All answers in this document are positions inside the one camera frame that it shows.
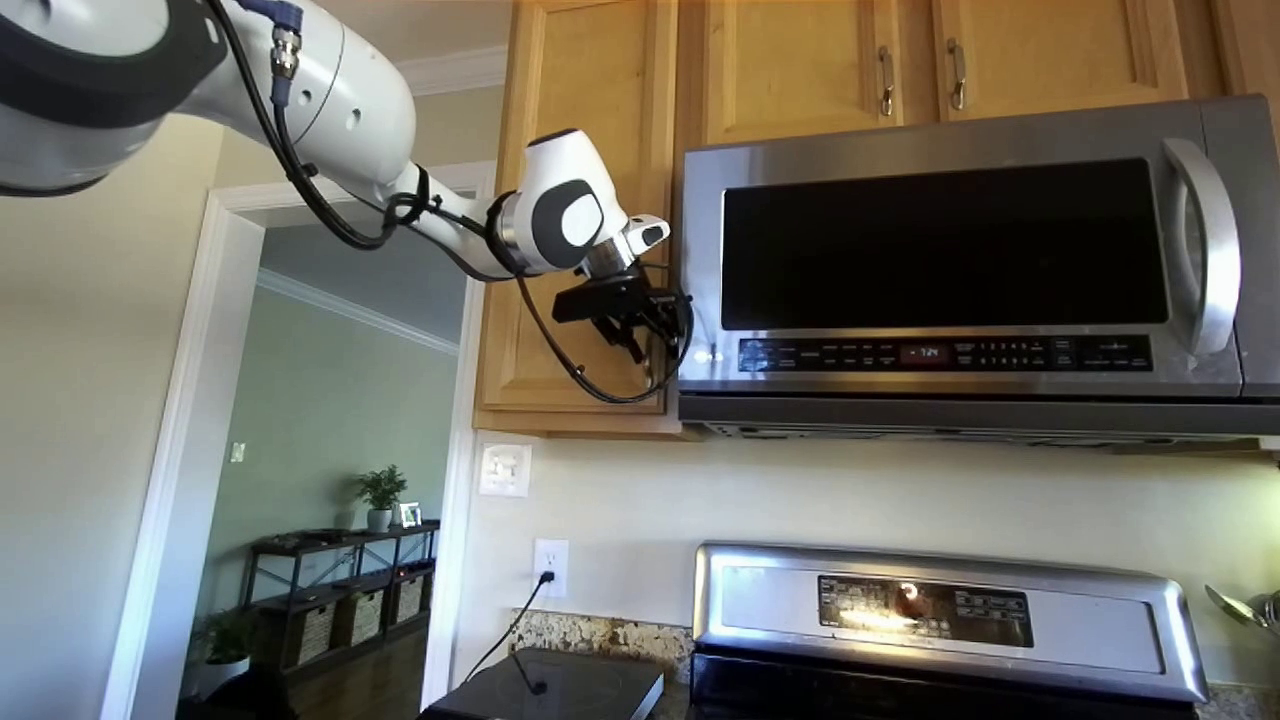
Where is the white wall outlet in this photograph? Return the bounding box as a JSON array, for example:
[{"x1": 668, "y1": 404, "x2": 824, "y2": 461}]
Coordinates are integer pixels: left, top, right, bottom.
[{"x1": 537, "y1": 542, "x2": 568, "y2": 599}]

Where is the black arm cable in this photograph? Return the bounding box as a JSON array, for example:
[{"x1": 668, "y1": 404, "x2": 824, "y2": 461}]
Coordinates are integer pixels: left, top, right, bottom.
[{"x1": 195, "y1": 0, "x2": 698, "y2": 408}]

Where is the small potted green plant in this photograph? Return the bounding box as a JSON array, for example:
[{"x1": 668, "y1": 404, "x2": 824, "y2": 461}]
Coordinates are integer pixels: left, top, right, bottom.
[{"x1": 353, "y1": 464, "x2": 407, "y2": 532}]

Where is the black power cord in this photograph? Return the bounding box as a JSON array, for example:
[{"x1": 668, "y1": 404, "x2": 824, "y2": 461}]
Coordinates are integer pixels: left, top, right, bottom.
[{"x1": 466, "y1": 567, "x2": 560, "y2": 701}]

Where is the metal cupboard handle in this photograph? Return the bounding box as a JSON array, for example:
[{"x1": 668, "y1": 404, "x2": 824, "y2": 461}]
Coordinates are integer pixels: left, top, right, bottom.
[
  {"x1": 878, "y1": 46, "x2": 898, "y2": 122},
  {"x1": 943, "y1": 39, "x2": 968, "y2": 113}
]

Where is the stainless steel microwave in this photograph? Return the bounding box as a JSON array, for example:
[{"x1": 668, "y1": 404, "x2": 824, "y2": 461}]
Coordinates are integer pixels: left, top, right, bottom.
[{"x1": 681, "y1": 96, "x2": 1280, "y2": 444}]

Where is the dark console shelf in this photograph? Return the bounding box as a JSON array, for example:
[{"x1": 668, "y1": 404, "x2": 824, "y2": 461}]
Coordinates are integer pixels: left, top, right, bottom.
[{"x1": 195, "y1": 520, "x2": 439, "y2": 673}]

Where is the white light switch plate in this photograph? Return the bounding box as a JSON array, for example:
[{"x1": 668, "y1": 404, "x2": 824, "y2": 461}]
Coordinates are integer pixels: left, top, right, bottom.
[{"x1": 482, "y1": 444, "x2": 531, "y2": 497}]

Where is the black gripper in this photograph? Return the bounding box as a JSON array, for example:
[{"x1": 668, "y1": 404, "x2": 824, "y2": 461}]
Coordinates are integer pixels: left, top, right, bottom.
[{"x1": 594, "y1": 278, "x2": 687, "y2": 363}]

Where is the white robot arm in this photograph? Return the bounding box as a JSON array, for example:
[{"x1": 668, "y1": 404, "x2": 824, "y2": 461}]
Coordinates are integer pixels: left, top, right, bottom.
[{"x1": 0, "y1": 0, "x2": 694, "y2": 352}]

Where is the metal cupboard handle left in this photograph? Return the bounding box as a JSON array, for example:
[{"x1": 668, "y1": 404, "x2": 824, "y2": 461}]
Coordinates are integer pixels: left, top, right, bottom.
[{"x1": 878, "y1": 46, "x2": 898, "y2": 122}]

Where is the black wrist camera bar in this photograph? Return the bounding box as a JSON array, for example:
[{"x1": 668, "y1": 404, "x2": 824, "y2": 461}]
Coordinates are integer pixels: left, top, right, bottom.
[{"x1": 554, "y1": 280, "x2": 647, "y2": 326}]

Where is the black box on counter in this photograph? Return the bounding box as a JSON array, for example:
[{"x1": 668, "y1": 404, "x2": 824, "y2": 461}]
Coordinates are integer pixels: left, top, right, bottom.
[{"x1": 420, "y1": 650, "x2": 664, "y2": 720}]

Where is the wooden cupboard door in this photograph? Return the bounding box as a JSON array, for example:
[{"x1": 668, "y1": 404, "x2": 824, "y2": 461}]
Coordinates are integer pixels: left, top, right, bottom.
[
  {"x1": 474, "y1": 0, "x2": 687, "y2": 422},
  {"x1": 933, "y1": 0, "x2": 1194, "y2": 122},
  {"x1": 706, "y1": 0, "x2": 901, "y2": 146}
]

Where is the stainless steel stove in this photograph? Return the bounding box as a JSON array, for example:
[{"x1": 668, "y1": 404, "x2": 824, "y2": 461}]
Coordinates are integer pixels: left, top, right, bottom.
[{"x1": 687, "y1": 542, "x2": 1210, "y2": 720}]

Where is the white door frame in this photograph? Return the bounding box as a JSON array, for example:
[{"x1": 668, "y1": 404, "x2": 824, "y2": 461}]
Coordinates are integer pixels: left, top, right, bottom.
[{"x1": 98, "y1": 156, "x2": 501, "y2": 720}]

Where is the metal utensil at right edge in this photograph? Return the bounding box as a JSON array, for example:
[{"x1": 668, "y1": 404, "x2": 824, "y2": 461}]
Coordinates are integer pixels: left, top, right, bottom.
[{"x1": 1210, "y1": 583, "x2": 1280, "y2": 631}]

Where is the metal cupboard handle right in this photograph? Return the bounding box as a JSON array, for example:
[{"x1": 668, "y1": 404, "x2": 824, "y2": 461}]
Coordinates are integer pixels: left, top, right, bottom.
[{"x1": 943, "y1": 39, "x2": 968, "y2": 113}]

